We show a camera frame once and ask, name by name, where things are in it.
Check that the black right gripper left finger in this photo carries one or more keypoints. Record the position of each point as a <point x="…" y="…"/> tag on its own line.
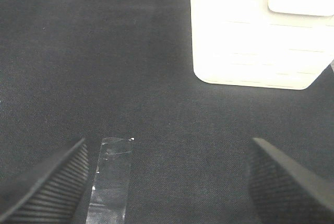
<point x="50" y="191"/>

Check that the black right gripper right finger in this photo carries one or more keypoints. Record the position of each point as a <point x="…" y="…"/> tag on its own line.
<point x="284" y="191"/>

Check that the white plastic storage box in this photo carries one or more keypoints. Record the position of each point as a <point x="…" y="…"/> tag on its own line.
<point x="284" y="44"/>

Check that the black mat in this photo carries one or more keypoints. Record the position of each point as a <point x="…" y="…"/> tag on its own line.
<point x="123" y="68"/>

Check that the right clear tape strip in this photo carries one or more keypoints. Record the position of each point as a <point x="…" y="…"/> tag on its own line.
<point x="109" y="192"/>

